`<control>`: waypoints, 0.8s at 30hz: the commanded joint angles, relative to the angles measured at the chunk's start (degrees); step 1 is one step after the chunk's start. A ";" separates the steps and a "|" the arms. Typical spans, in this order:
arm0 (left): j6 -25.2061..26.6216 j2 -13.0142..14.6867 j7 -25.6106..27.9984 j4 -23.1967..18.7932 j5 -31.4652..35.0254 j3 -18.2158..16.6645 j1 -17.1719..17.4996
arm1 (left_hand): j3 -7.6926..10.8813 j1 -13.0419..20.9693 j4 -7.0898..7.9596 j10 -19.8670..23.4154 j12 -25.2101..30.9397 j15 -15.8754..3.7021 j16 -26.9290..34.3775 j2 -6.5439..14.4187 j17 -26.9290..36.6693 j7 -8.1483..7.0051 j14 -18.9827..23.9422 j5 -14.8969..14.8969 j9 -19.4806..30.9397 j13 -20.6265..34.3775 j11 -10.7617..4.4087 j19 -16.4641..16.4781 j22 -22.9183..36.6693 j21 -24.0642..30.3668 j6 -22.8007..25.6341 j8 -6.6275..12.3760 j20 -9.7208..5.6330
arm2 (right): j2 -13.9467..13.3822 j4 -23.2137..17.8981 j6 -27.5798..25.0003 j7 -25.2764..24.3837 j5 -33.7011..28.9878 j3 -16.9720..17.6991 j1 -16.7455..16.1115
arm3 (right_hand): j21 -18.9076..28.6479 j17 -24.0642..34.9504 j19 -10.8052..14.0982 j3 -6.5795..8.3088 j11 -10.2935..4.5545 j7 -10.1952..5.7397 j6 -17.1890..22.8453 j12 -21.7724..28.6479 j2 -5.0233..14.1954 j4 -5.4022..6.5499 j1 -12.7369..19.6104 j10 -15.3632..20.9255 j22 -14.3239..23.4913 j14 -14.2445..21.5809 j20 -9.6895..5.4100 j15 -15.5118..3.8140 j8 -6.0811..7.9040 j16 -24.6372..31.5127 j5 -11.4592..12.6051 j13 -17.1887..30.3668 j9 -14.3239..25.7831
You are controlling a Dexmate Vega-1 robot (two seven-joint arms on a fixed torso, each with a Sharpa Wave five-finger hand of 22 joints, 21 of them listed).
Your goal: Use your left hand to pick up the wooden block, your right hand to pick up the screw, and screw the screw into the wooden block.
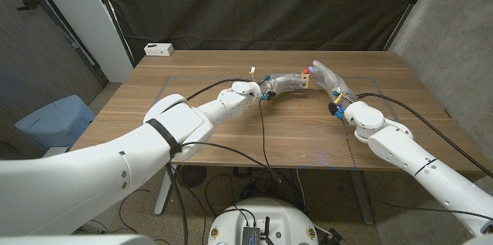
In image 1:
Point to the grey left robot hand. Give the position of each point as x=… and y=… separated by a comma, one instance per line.
x=283, y=82

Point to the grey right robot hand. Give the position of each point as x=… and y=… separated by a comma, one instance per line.
x=333, y=83

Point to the wooden block with holes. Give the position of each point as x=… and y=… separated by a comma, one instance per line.
x=305, y=81

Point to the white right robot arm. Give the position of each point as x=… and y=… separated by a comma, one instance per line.
x=416, y=156

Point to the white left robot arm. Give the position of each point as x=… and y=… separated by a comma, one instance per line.
x=135, y=168

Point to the black backdrop curtain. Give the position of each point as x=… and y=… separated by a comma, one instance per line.
x=262, y=6

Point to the black backdrop stand pole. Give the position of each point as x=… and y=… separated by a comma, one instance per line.
x=408, y=6
x=111, y=14

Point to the grey table leg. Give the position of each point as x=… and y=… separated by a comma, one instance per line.
x=362, y=202

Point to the white power strip box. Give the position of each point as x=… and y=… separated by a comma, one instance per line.
x=158, y=49

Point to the black floor fan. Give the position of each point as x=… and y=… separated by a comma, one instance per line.
x=190, y=175

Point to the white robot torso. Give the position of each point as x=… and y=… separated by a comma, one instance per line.
x=277, y=218

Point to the grey ribbed torso module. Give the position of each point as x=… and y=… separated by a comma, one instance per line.
x=250, y=235

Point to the white table leg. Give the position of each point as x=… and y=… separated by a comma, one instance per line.
x=161, y=199

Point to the white pillar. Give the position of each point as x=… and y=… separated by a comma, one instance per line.
x=84, y=17

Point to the blue plastic bin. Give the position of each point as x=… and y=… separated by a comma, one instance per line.
x=58, y=121

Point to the dark grey door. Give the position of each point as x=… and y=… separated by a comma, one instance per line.
x=38, y=52

